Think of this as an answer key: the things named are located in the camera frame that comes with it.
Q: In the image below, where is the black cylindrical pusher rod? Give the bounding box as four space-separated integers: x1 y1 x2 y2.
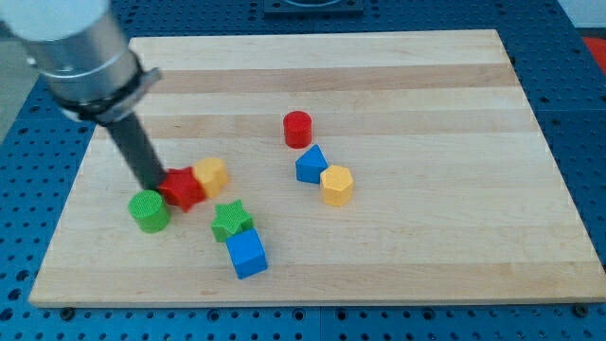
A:
106 112 166 190

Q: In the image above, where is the yellow heart block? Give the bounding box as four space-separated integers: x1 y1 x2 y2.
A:
192 157 229 198

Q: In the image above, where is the green star block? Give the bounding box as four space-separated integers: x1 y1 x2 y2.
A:
211 199 255 242

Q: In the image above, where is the red cylinder block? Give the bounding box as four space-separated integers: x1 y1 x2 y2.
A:
283 111 312 149

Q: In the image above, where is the blue triangle block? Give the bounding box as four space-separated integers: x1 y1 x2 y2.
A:
295 145 329 184

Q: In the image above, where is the green cylinder block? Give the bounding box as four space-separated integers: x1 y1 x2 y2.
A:
128 189 170 233

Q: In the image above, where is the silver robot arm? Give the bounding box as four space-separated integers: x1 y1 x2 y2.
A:
1 0 160 126

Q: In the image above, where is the wooden board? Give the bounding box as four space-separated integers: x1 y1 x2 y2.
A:
29 29 605 308

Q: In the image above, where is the red star block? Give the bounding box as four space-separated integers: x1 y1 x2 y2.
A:
157 167 205 212

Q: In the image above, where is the yellow hexagon block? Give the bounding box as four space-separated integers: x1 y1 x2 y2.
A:
320 165 354 206

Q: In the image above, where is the blue cube block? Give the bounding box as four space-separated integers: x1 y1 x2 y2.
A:
225 228 268 279

